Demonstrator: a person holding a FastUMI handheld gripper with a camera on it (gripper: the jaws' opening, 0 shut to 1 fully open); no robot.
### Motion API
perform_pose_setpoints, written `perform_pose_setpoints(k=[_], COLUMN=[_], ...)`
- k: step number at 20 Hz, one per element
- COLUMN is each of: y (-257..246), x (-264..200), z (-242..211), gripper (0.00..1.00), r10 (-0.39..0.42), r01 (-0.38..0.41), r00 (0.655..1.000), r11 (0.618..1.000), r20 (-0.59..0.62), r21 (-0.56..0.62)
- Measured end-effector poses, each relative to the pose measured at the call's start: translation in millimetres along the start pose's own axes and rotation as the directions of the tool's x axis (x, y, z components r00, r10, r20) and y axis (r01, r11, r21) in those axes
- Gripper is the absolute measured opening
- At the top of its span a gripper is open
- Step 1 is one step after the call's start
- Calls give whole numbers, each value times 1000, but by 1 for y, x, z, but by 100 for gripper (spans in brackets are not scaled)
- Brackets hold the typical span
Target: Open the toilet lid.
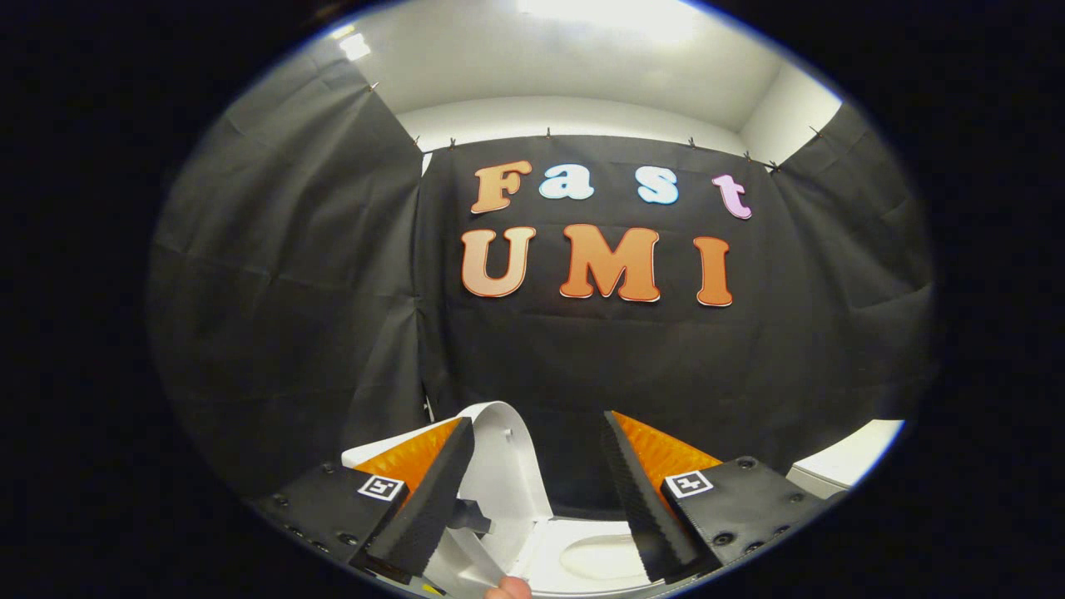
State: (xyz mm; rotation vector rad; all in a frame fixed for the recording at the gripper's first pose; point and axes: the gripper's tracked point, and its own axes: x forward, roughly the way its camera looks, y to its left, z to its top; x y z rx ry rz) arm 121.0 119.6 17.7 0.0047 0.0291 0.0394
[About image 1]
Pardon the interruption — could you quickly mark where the white drawer cabinet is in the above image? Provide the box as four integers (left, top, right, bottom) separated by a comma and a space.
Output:
786, 418, 906, 500

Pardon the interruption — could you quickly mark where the white toilet seat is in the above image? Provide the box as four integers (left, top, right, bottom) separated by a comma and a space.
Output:
524, 516, 666, 598

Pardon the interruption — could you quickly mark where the white toilet tank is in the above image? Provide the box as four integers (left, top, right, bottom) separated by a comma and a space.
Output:
341, 424, 460, 471

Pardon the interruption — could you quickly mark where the white toilet lid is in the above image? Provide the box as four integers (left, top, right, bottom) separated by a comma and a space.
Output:
424, 402, 556, 599

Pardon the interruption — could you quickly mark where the black round lid grip tab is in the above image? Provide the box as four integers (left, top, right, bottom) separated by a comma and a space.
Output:
449, 498, 496, 535

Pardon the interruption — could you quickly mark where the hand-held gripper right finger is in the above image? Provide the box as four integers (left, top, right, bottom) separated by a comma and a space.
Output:
602, 410, 833, 583

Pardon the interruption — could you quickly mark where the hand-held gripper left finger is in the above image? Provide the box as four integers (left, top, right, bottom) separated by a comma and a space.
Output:
250, 416, 477, 586

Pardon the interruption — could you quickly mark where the black backdrop cloth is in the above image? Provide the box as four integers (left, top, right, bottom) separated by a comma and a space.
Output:
148, 58, 937, 521

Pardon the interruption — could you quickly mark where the white toilet bowl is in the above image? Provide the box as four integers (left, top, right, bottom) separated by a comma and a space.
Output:
562, 532, 650, 583

